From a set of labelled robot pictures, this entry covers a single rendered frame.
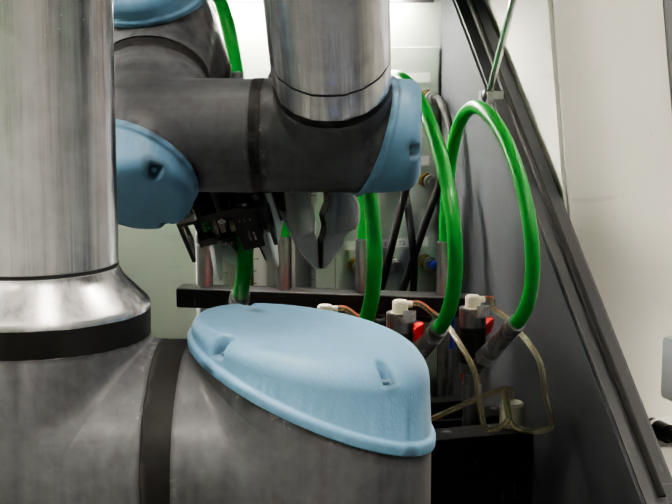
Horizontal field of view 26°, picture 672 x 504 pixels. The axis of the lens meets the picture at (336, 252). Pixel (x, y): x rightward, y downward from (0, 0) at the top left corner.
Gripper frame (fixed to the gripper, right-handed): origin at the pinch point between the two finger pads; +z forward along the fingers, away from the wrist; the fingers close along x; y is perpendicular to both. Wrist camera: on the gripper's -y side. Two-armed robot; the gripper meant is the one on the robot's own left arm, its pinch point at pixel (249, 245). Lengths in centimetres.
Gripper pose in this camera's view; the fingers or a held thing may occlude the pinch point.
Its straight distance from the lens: 127.4
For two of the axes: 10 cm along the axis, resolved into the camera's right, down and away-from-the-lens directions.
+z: 1.7, 5.7, 8.0
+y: 1.4, 7.9, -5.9
